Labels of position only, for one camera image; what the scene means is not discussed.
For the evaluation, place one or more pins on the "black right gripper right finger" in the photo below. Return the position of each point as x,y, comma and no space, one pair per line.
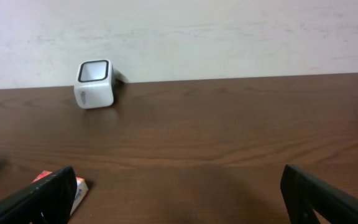
304,195

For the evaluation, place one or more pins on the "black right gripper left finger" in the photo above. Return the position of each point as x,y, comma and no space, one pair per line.
47,200

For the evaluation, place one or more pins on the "orange Kleenex tissue pack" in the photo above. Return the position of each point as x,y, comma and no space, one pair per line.
81,189

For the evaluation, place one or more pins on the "white barcode scanner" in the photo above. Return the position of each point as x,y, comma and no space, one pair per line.
98,84

